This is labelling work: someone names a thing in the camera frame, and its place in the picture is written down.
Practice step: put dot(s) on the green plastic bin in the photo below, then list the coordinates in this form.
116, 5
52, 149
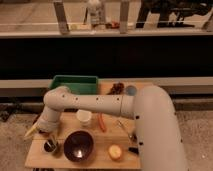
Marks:
85, 85

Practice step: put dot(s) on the metal spoon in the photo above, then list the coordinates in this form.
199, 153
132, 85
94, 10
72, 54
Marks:
131, 135

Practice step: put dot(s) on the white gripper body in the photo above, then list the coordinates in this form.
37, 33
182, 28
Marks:
46, 126

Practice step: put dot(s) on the yellow banana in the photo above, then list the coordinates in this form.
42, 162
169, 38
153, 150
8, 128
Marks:
31, 132

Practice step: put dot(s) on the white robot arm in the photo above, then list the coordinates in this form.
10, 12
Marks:
158, 135

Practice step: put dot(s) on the dark red grape bunch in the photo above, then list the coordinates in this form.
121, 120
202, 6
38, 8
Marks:
116, 89

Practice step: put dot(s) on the blue grey round lid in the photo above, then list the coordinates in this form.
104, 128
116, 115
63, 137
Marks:
130, 90

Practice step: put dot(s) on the small black object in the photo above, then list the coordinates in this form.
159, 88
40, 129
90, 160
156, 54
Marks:
134, 150

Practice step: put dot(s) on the white plastic cup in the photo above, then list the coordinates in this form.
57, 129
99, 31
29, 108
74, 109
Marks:
84, 117

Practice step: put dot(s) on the orange carrot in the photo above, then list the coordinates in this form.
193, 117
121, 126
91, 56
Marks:
101, 123

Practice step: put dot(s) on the metal cup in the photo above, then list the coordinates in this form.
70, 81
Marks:
51, 145

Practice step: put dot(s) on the dark brown bowl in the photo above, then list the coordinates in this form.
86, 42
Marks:
78, 146

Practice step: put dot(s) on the black machine in background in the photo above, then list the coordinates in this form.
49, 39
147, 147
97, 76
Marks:
172, 12

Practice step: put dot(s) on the wooden board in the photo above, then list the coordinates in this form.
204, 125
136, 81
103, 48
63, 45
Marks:
99, 159

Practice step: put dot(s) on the yellow round fruit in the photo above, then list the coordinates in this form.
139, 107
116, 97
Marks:
115, 152

